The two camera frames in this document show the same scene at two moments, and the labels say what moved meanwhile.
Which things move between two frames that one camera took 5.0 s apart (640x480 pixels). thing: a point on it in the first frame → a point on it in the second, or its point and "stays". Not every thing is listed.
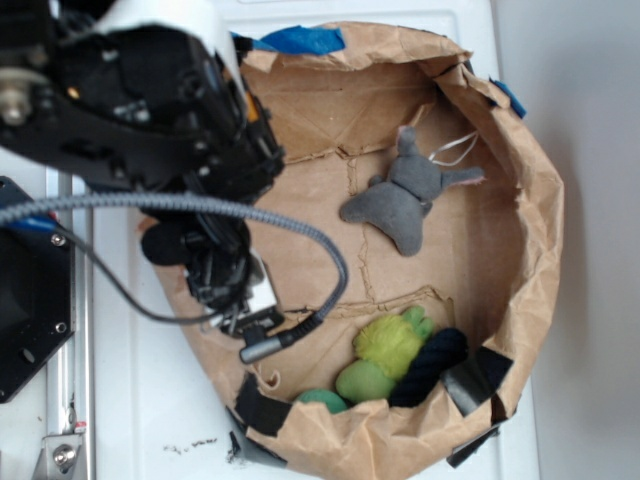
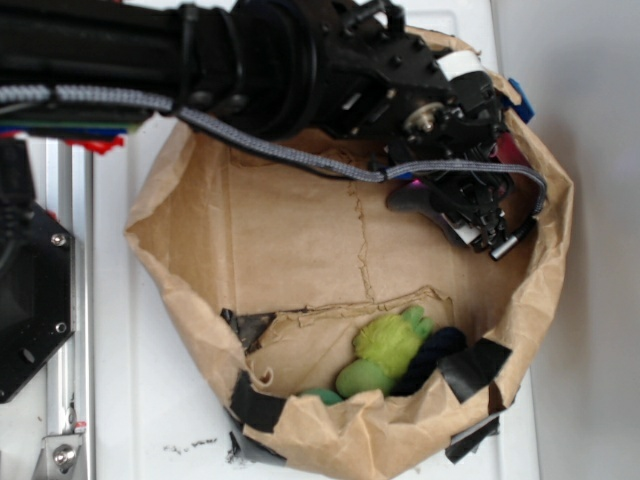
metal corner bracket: (62, 457) stays
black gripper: (228, 282) → (405, 106)
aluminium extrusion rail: (70, 372) stays
